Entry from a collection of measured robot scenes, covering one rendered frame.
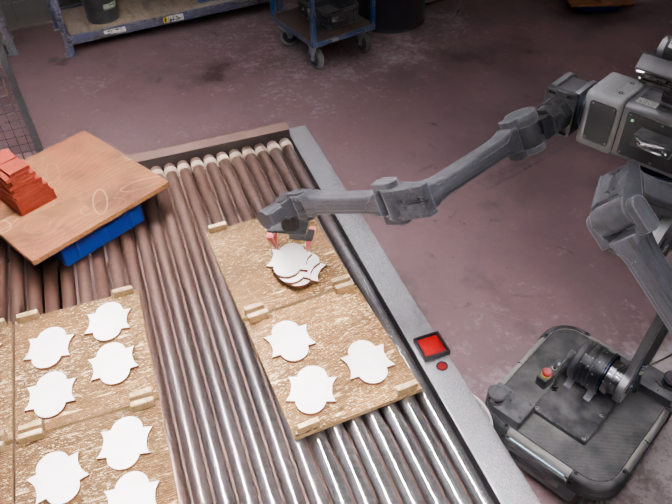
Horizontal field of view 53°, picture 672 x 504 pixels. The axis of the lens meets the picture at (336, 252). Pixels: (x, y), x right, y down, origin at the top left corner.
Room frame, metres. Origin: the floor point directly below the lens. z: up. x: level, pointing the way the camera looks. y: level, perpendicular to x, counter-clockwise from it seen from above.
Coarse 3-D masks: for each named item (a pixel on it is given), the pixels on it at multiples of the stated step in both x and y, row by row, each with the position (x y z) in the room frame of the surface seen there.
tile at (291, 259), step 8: (280, 248) 1.52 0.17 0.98; (288, 248) 1.52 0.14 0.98; (296, 248) 1.52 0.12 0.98; (280, 256) 1.48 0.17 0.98; (288, 256) 1.48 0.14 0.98; (296, 256) 1.48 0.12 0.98; (304, 256) 1.48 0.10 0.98; (272, 264) 1.45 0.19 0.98; (280, 264) 1.45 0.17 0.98; (288, 264) 1.45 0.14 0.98; (296, 264) 1.45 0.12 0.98; (304, 264) 1.45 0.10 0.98; (280, 272) 1.41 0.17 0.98; (288, 272) 1.41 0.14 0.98; (296, 272) 1.41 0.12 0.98
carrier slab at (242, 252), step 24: (216, 240) 1.62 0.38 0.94; (240, 240) 1.61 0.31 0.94; (264, 240) 1.61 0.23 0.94; (288, 240) 1.61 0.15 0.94; (240, 264) 1.50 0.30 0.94; (264, 264) 1.50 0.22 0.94; (336, 264) 1.49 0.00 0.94; (240, 288) 1.40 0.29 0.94; (264, 288) 1.39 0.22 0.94; (288, 288) 1.39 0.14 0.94; (312, 288) 1.39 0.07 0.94; (240, 312) 1.30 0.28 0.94
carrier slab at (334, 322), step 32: (288, 320) 1.26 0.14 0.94; (320, 320) 1.26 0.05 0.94; (352, 320) 1.26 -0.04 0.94; (256, 352) 1.16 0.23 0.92; (320, 352) 1.15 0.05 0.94; (384, 352) 1.14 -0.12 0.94; (288, 384) 1.04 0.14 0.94; (352, 384) 1.04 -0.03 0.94; (384, 384) 1.03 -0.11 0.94; (288, 416) 0.95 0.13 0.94; (320, 416) 0.94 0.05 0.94; (352, 416) 0.94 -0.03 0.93
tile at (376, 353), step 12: (348, 348) 1.15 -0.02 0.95; (360, 348) 1.15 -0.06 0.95; (372, 348) 1.14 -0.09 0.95; (348, 360) 1.11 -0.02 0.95; (360, 360) 1.10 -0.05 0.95; (372, 360) 1.10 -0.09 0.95; (384, 360) 1.10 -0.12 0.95; (360, 372) 1.07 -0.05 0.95; (372, 372) 1.06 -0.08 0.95; (384, 372) 1.06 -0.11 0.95; (372, 384) 1.03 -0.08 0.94
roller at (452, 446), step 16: (288, 144) 2.18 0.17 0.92; (288, 160) 2.10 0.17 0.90; (304, 176) 1.97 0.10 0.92; (336, 224) 1.71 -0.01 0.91; (336, 240) 1.62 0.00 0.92; (352, 256) 1.54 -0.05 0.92; (352, 272) 1.47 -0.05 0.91; (368, 288) 1.39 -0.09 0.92; (384, 320) 1.27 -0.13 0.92; (400, 352) 1.15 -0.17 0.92; (416, 368) 1.10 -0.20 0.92; (432, 400) 0.99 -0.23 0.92; (432, 416) 0.95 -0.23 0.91; (448, 432) 0.90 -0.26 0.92; (448, 448) 0.86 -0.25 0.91; (464, 464) 0.81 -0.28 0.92; (464, 480) 0.77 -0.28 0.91; (480, 480) 0.77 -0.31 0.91; (480, 496) 0.73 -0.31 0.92
